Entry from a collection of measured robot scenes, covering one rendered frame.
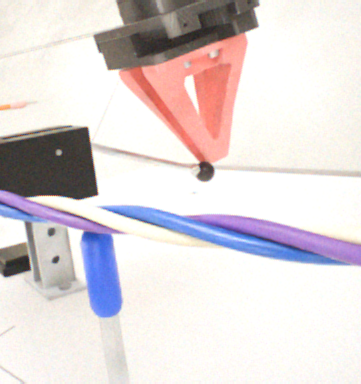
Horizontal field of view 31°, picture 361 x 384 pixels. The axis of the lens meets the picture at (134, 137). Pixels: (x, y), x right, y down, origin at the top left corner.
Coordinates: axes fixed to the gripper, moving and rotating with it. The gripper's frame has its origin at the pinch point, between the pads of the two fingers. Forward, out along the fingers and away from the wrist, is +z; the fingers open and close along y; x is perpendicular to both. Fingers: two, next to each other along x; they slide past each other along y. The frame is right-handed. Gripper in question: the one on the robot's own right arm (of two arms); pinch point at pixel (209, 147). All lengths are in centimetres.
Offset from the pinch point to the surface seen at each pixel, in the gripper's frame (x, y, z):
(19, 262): -13.1, -4.8, 2.9
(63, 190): -10.8, 1.7, -1.8
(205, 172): -1.1, 0.3, 1.3
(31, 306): -14.7, 1.7, 3.3
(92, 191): -9.2, 1.7, -1.1
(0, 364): -18.0, 7.5, 2.7
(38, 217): -17.4, 20.2, -6.1
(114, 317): -16.9, 21.4, -3.4
